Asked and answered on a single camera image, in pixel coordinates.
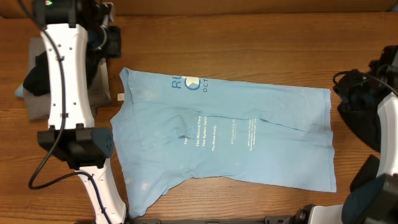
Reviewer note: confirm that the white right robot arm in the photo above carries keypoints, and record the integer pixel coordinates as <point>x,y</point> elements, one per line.
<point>375,201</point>

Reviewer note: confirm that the light blue printed t-shirt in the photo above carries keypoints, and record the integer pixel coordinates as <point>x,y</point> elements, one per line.
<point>174,128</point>

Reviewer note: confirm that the black folded garment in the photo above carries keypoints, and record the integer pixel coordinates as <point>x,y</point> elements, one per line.
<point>37,81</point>

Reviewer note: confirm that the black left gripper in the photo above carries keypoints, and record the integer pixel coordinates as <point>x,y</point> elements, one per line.
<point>115,50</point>

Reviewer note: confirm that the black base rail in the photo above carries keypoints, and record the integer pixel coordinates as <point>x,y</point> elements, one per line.
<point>214,221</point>

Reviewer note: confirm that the black cloth pile right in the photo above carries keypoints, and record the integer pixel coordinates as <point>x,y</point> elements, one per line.
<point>367,172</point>

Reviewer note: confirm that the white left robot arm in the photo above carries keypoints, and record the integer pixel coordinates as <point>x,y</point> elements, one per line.
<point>70,30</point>

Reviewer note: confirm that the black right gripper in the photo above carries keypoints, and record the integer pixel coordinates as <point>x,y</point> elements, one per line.
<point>341,91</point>

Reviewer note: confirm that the light blue folded garment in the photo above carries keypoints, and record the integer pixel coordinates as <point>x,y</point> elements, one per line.
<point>19,92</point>

